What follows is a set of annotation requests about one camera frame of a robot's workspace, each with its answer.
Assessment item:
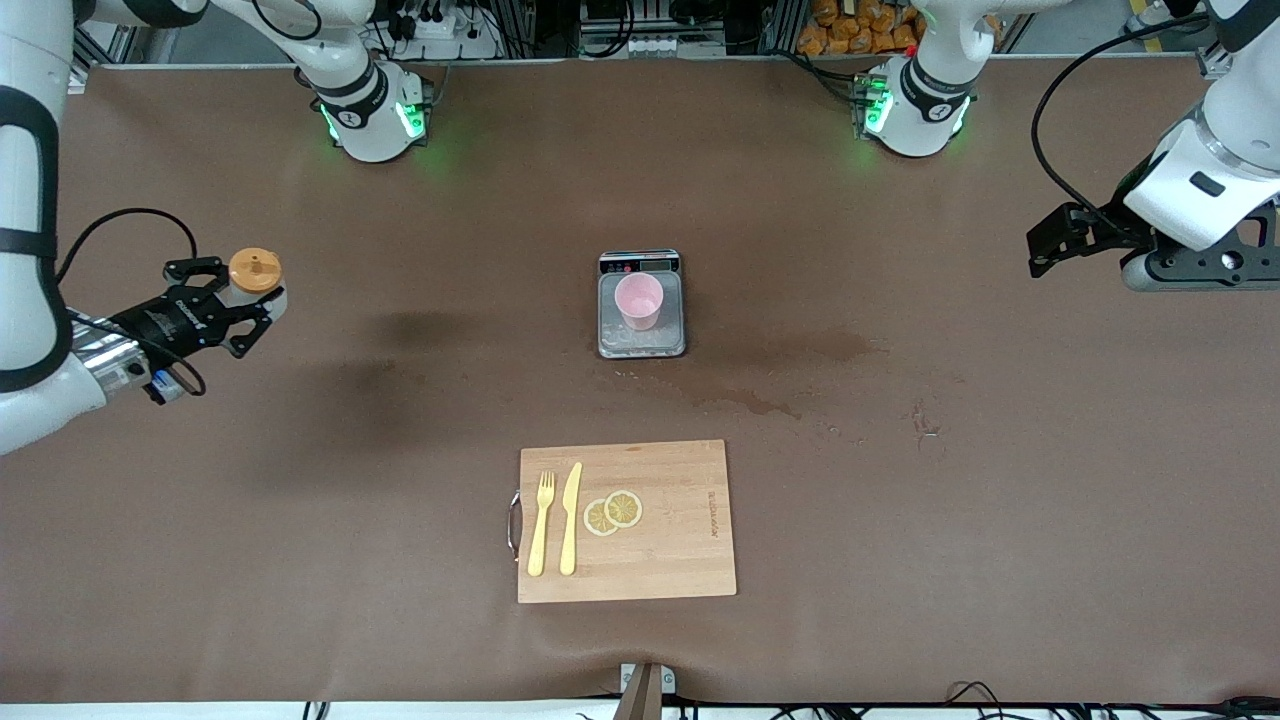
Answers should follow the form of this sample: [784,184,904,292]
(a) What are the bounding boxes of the wooden cutting board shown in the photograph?
[517,439,738,605]

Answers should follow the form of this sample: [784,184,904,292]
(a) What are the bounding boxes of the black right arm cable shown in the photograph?
[56,207,207,397]

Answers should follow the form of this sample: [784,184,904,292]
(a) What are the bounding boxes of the orange snack packets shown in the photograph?
[797,0,1001,57]

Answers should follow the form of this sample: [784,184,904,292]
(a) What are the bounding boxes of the white power strip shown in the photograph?
[390,0,501,61]

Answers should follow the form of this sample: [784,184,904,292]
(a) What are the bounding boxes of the yellow plastic fork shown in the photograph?
[527,471,556,578]

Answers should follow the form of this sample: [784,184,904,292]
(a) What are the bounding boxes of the yellow plastic knife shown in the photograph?
[559,461,583,577]

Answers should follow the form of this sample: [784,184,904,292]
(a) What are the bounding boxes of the clear sauce bottle orange cap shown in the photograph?
[221,247,289,322]

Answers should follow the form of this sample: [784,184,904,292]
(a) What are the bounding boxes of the black floor cable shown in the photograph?
[940,680,1011,720]

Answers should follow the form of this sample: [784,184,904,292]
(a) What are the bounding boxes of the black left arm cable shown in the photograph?
[1030,10,1217,242]

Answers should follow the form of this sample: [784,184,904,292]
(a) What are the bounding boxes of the pink plastic cup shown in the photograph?
[614,273,665,332]

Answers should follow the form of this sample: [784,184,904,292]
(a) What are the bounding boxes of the metal table edge bracket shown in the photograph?
[612,661,678,720]

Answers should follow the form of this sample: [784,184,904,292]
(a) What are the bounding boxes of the white electronics box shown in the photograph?
[580,28,726,58]

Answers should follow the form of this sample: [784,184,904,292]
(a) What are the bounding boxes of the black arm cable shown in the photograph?
[56,207,207,397]
[1030,10,1217,242]

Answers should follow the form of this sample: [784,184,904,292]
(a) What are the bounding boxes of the silver digital kitchen scale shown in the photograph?
[597,250,689,360]

